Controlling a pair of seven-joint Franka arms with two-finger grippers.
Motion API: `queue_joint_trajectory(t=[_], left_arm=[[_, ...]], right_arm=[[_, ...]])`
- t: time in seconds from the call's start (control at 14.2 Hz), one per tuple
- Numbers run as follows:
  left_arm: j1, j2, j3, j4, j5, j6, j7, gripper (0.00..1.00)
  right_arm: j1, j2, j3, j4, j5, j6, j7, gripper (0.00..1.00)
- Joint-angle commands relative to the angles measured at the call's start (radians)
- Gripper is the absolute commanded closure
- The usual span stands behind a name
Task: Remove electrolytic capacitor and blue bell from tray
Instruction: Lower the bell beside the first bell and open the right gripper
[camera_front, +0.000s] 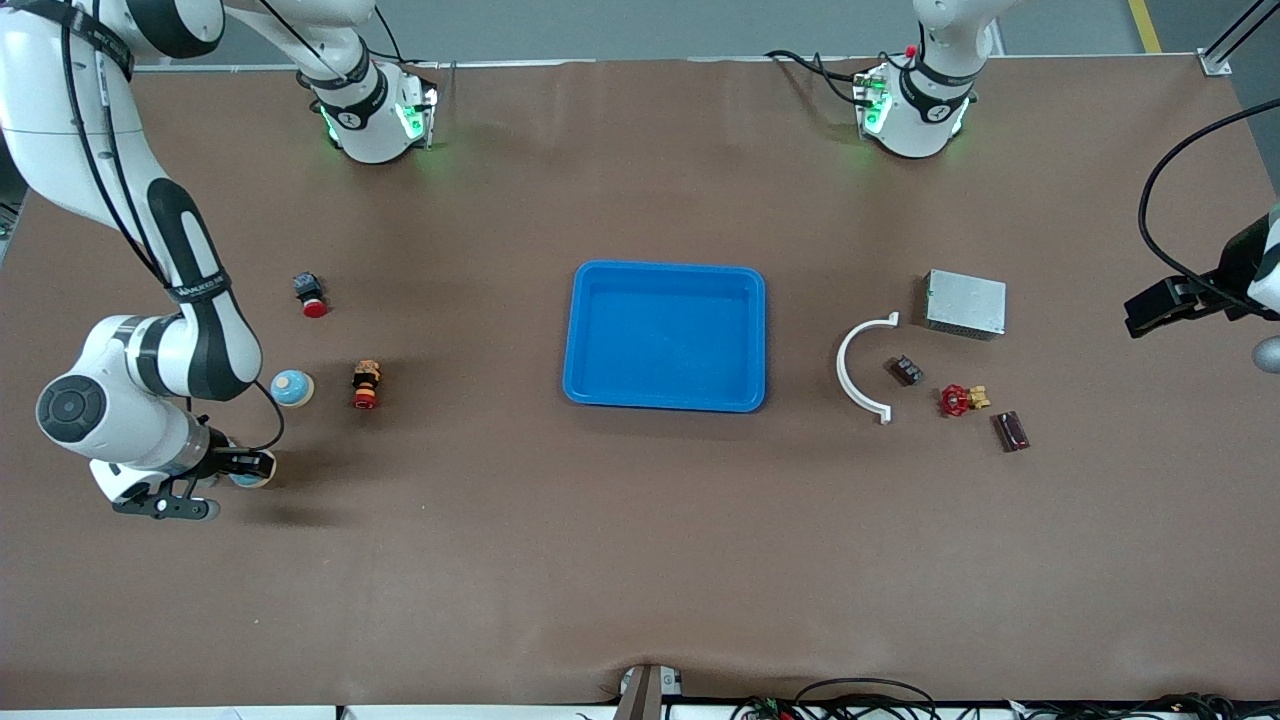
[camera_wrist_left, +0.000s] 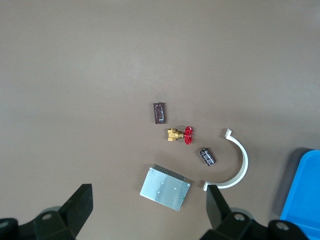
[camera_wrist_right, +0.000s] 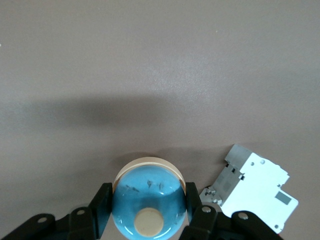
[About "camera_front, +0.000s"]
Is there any white curved plastic bracket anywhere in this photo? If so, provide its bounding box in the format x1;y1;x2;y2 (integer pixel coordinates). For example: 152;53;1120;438
836;312;901;426

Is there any blue plastic tray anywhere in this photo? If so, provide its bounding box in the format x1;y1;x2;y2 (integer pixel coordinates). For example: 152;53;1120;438
562;261;768;414

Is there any aluminium frame post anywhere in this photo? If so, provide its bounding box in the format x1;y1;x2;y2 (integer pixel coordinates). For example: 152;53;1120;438
1200;0;1280;76

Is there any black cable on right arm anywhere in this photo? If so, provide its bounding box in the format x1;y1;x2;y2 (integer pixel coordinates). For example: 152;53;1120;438
60;20;288;453

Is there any bundle of black cables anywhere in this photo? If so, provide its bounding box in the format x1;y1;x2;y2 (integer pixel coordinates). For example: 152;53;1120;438
730;678;1280;720

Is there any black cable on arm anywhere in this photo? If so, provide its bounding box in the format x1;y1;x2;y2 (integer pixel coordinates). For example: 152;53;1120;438
1138;97;1280;306
60;20;288;453

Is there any brown table cover sheet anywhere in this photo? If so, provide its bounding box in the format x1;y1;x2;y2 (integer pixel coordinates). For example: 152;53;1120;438
0;55;1280;711

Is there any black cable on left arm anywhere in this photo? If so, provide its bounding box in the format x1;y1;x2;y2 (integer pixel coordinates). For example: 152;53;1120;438
1138;97;1280;306

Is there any silver metal power supply box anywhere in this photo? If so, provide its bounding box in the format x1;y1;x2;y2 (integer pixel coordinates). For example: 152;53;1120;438
921;269;1007;342

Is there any black cable at arm base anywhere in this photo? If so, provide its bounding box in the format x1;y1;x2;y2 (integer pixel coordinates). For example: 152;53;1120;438
765;48;871;109

